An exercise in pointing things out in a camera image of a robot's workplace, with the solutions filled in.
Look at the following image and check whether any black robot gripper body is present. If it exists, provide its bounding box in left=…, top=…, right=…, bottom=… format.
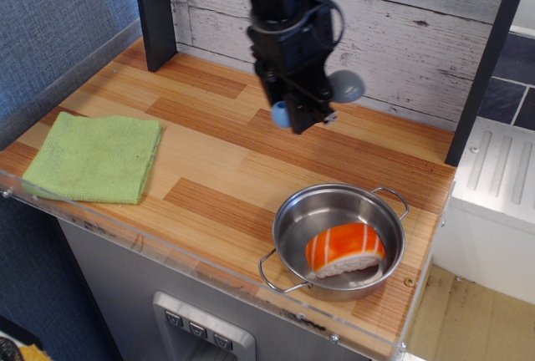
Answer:
left=247, top=5, right=337, bottom=123

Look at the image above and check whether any dark grey post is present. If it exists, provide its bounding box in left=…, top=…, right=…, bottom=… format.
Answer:
left=137, top=0, right=176, bottom=72
left=445, top=0, right=521, bottom=167

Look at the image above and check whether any dark grey right post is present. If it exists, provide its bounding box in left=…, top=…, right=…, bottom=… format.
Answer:
left=445, top=0, right=521, bottom=167

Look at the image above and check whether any silver dispenser button panel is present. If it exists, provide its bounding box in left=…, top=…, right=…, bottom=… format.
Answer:
left=152, top=291, right=257, bottom=360

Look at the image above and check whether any yellow object at corner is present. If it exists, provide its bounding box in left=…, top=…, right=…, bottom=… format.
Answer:
left=18, top=345, right=52, bottom=361

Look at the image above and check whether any grey toy fridge cabinet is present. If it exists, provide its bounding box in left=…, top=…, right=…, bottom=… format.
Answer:
left=56, top=214, right=394, bottom=361

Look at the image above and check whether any dark grey left post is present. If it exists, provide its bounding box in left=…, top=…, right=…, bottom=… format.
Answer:
left=137, top=0, right=176, bottom=72

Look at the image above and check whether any orange salmon sushi toy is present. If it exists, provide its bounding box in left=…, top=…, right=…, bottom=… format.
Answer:
left=304, top=222, right=386, bottom=278

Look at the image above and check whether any small stainless steel pot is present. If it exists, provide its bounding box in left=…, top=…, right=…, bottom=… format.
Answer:
left=272, top=183, right=410, bottom=302

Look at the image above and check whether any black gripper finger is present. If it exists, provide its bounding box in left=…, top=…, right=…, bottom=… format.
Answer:
left=286, top=93, right=324, bottom=135

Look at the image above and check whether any white toy sink unit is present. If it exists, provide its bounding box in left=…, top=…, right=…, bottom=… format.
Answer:
left=432, top=118, right=534, bottom=303

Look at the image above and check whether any clear acrylic edge guard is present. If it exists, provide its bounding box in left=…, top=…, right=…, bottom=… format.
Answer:
left=0, top=168, right=409, bottom=361

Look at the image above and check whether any blue and grey toy spoon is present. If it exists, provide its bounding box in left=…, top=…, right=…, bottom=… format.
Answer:
left=271, top=70, right=365, bottom=130

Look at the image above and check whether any green folded cloth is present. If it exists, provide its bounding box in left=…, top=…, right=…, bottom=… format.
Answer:
left=23, top=112, right=161, bottom=204

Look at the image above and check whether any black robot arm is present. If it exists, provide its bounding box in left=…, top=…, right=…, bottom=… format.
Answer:
left=247, top=0, right=338, bottom=134

